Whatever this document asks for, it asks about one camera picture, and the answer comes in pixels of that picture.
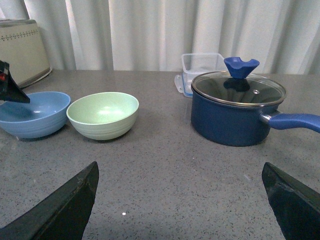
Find cream two-slot toaster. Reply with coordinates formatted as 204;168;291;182
0;19;52;88

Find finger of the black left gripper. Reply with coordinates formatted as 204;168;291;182
0;61;30;104

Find blue plastic bowl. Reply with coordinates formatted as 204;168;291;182
0;91;71;139

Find dark blue saucepan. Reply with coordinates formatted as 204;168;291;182
191;93;320;147

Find green plastic bowl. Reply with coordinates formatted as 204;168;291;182
66;92;140;141

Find white pleated curtain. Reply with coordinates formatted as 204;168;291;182
0;0;320;75

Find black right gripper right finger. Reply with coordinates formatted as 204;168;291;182
261;162;320;240

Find glass pot lid blue knob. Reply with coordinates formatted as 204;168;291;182
191;56;286;107

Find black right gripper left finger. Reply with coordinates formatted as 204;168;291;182
0;161;99;240

